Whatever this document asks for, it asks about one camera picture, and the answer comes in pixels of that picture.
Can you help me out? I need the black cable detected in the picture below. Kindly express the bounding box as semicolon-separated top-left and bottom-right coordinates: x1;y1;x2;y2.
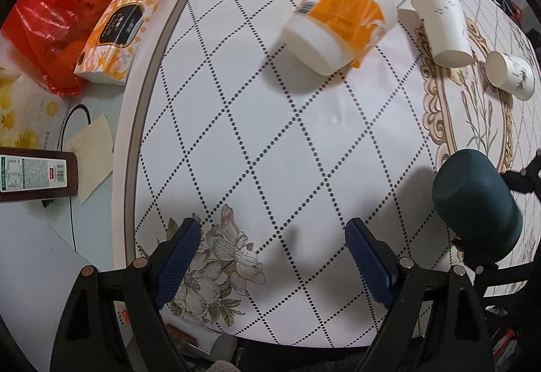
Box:
42;103;91;252

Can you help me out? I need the orange and white tissue pack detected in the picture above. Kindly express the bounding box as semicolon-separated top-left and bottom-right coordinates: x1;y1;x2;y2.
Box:
74;0;162;84

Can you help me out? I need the red plastic bag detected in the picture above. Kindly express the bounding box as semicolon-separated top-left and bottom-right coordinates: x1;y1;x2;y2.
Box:
2;0;134;98

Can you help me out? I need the beige paper napkin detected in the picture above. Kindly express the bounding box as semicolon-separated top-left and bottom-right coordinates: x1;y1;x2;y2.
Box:
65;115;115;204

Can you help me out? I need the small floral white paper cup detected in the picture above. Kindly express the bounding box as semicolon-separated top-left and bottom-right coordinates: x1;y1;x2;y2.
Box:
485;51;536;101

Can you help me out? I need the dark teal cup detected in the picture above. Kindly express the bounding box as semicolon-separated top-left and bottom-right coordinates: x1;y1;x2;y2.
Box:
431;149;523;262

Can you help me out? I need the tall white paper cup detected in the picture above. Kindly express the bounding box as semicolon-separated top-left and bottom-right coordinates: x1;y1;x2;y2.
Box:
411;0;475;67

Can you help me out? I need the white cup with orange label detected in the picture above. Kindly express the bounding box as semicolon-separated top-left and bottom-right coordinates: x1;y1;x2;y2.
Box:
281;0;398;77

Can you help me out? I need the floral checked tablecloth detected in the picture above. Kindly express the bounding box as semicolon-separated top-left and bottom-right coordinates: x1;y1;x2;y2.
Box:
114;0;541;349

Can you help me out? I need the brown box with label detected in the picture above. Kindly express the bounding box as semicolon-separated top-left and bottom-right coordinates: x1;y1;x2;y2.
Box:
0;147;79;204

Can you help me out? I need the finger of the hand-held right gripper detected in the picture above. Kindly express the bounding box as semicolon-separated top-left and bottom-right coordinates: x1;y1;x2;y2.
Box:
501;150;541;196
453;234;503;297

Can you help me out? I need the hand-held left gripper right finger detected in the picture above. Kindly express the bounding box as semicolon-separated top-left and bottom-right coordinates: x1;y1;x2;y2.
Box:
344;217;495;372

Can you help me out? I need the yellow floral paper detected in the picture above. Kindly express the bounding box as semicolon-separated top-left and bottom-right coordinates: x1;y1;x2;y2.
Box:
0;68;70;150

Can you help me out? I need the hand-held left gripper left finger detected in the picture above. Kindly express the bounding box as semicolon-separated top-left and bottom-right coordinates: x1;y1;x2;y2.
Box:
50;217;201;372

